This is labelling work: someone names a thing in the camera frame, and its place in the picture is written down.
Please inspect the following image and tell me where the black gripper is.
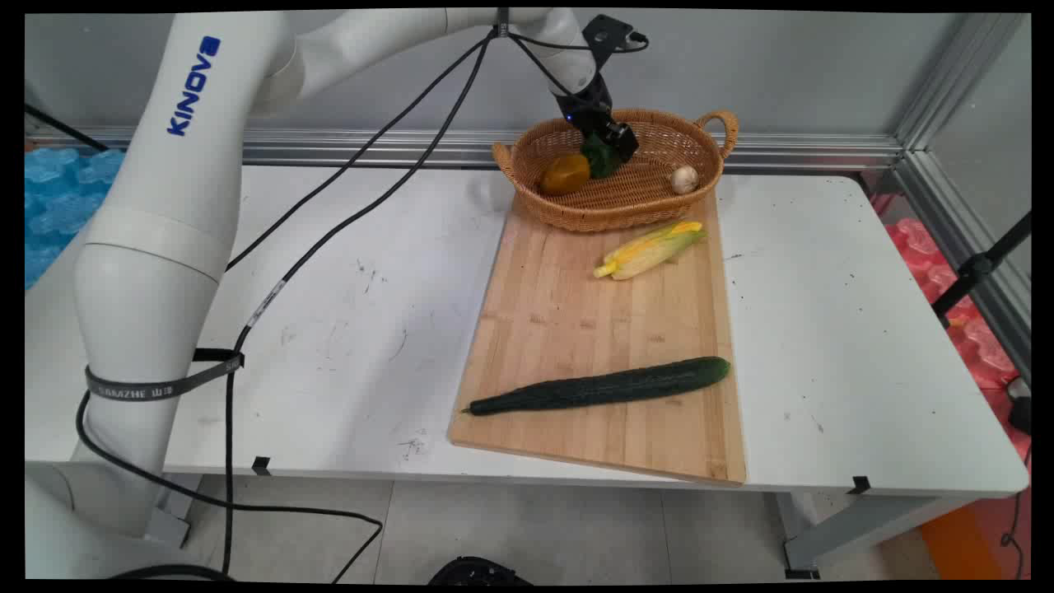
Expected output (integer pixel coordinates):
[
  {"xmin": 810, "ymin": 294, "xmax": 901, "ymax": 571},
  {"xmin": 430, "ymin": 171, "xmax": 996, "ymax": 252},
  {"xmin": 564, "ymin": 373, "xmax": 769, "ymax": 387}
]
[{"xmin": 557, "ymin": 76, "xmax": 640, "ymax": 162}]

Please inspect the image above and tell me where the green bell pepper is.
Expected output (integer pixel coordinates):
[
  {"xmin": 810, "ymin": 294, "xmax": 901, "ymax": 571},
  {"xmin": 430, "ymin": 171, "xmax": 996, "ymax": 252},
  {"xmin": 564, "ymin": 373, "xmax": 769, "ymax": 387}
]
[{"xmin": 580, "ymin": 133, "xmax": 624, "ymax": 180}]

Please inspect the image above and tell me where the long dark green cucumber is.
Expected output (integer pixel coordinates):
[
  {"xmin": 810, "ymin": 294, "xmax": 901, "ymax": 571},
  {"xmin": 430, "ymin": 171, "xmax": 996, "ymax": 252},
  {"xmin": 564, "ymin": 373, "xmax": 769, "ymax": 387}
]
[{"xmin": 461, "ymin": 356, "xmax": 732, "ymax": 416}]

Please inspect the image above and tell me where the orange bell pepper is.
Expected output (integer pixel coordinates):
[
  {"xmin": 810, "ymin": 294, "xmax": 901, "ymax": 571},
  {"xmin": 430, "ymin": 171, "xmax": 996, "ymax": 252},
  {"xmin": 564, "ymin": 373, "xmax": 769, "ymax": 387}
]
[{"xmin": 540, "ymin": 153, "xmax": 592, "ymax": 197}]

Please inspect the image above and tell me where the woven wicker basket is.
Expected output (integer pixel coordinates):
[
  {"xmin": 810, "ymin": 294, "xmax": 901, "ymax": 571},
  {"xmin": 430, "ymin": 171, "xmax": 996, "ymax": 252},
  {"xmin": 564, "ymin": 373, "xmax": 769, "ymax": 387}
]
[{"xmin": 492, "ymin": 109, "xmax": 739, "ymax": 234}]

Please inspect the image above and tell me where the yellow corn with husk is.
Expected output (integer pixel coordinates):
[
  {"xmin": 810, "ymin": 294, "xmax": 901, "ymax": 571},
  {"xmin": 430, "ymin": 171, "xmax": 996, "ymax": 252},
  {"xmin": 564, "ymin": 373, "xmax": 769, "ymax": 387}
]
[{"xmin": 593, "ymin": 220, "xmax": 709, "ymax": 282}]

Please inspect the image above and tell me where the bamboo cutting board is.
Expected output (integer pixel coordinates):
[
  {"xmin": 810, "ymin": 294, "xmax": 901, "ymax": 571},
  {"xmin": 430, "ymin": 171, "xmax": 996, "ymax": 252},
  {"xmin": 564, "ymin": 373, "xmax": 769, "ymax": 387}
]
[{"xmin": 448, "ymin": 185, "xmax": 748, "ymax": 487}]

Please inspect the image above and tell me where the black tripod stand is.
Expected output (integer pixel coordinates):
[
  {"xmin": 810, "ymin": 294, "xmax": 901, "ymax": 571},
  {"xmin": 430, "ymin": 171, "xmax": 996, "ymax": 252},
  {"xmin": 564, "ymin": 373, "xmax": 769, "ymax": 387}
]
[{"xmin": 931, "ymin": 212, "xmax": 1032, "ymax": 328}]

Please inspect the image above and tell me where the red foam mat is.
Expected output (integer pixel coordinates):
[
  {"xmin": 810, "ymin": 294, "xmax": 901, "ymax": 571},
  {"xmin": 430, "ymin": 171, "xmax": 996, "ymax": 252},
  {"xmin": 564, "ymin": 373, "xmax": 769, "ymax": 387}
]
[{"xmin": 871, "ymin": 194, "xmax": 1032, "ymax": 577}]

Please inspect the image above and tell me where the black round floor object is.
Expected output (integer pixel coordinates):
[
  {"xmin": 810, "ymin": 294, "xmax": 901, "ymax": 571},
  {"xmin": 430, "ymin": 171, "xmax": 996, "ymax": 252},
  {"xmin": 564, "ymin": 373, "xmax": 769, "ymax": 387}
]
[{"xmin": 427, "ymin": 556, "xmax": 533, "ymax": 586}]

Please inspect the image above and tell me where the grey metal table leg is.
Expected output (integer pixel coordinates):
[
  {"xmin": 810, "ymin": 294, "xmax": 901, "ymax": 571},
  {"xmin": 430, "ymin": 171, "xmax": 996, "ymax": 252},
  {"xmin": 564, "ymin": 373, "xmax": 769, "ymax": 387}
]
[{"xmin": 774, "ymin": 492, "xmax": 981, "ymax": 580}]

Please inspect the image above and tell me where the black power adapter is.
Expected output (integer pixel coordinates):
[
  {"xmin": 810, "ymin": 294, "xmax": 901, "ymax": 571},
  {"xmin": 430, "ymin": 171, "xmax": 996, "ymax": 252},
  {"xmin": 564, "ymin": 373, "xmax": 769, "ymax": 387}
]
[{"xmin": 1005, "ymin": 376, "xmax": 1032, "ymax": 437}]

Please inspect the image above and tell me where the orange floor panel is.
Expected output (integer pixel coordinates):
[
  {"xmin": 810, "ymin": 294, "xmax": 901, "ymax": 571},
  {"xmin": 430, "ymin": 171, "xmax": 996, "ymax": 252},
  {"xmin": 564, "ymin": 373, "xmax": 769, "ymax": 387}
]
[{"xmin": 917, "ymin": 503, "xmax": 1010, "ymax": 581}]

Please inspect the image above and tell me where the thin black rod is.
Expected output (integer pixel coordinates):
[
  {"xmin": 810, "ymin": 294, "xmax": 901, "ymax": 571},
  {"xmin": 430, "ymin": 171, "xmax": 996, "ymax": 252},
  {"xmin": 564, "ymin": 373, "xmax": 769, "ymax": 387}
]
[{"xmin": 25, "ymin": 102, "xmax": 109, "ymax": 154}]

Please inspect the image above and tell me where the blue foam mat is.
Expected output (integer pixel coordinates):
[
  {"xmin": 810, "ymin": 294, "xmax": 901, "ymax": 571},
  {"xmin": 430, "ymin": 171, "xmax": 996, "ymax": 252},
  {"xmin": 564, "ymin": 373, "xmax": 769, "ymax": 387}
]
[{"xmin": 25, "ymin": 147, "xmax": 127, "ymax": 291}]

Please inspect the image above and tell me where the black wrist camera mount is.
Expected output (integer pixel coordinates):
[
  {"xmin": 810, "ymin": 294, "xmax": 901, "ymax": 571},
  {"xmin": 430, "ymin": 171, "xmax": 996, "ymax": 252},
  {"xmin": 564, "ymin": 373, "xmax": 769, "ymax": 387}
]
[{"xmin": 581, "ymin": 14, "xmax": 650, "ymax": 68}]

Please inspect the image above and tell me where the aluminium back rail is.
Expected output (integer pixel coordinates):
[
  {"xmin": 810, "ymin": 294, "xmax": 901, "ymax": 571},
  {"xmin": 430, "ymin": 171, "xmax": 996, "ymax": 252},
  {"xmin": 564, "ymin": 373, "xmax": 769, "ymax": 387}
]
[{"xmin": 25, "ymin": 126, "xmax": 907, "ymax": 172}]

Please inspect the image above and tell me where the thick black cable white label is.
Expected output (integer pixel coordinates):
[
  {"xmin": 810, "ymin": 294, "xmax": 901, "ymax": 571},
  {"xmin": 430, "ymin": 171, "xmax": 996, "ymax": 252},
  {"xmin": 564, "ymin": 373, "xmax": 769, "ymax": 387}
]
[{"xmin": 222, "ymin": 29, "xmax": 577, "ymax": 577}]

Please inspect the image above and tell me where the aluminium side frame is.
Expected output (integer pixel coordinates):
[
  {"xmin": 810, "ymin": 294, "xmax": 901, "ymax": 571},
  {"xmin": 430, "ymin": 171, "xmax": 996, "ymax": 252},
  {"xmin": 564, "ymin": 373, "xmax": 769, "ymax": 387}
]
[{"xmin": 892, "ymin": 12, "xmax": 1032, "ymax": 381}]

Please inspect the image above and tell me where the grey Samzhe velcro strap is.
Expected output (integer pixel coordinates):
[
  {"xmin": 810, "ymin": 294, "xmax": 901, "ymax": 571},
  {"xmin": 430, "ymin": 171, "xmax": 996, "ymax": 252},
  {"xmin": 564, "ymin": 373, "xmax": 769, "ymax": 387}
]
[{"xmin": 85, "ymin": 349, "xmax": 245, "ymax": 404}]

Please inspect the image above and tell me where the black floor cable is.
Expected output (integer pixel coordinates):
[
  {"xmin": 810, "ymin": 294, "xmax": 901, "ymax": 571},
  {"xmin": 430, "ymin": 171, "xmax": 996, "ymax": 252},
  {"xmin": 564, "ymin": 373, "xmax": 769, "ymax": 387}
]
[{"xmin": 76, "ymin": 387, "xmax": 385, "ymax": 584}]

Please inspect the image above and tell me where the thin black adapter cable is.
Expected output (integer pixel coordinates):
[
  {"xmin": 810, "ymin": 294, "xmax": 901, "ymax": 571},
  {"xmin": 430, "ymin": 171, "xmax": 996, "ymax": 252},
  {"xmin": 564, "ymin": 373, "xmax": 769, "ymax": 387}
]
[{"xmin": 1000, "ymin": 445, "xmax": 1032, "ymax": 579}]

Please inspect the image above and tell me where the grey robot base bracket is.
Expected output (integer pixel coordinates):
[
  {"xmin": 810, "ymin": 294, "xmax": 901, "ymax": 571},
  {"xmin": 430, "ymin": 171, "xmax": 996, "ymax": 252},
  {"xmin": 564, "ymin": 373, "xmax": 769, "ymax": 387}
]
[{"xmin": 145, "ymin": 476, "xmax": 195, "ymax": 549}]

